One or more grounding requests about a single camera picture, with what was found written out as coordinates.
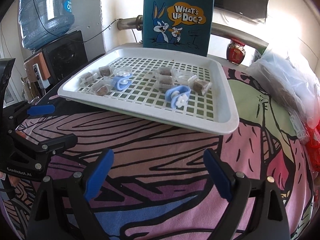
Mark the red glass jar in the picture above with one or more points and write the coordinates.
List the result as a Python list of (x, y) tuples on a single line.
[(235, 51)]

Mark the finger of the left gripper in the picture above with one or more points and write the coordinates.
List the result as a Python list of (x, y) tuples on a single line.
[(53, 142), (32, 111)]

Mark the orange white device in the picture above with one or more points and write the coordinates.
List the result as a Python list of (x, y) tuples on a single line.
[(37, 70)]

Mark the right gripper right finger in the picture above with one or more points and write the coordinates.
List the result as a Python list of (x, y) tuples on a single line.
[(232, 186)]

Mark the cartoon print blanket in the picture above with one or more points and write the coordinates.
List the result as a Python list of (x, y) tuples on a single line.
[(158, 185)]

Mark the metal bed rail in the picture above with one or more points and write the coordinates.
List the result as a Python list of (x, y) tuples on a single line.
[(217, 29)]

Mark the brown snack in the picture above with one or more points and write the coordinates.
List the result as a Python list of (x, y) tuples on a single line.
[(201, 87), (101, 88), (167, 71), (88, 78), (165, 83)]

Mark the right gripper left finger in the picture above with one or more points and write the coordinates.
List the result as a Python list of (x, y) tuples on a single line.
[(82, 187)]

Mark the clear plastic bag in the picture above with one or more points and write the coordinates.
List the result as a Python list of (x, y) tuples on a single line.
[(288, 78)]

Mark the white perforated plastic tray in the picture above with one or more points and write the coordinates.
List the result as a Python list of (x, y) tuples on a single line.
[(215, 112)]

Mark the black speaker cabinet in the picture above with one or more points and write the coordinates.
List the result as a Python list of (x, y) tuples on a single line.
[(65, 55)]

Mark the blue Bugs Bunny tote bag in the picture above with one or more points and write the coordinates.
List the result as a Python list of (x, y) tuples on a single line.
[(181, 25)]

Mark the red plastic bag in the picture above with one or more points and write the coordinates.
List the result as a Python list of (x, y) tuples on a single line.
[(312, 146)]

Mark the green white box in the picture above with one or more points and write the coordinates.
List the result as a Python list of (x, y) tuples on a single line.
[(258, 54)]

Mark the blue water jug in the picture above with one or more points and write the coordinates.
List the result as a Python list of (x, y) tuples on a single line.
[(42, 21)]

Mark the blue flower hair claw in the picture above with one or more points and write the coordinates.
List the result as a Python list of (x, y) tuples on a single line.
[(121, 85)]

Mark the brown snack cube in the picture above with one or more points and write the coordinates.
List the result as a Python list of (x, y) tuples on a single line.
[(106, 71)]

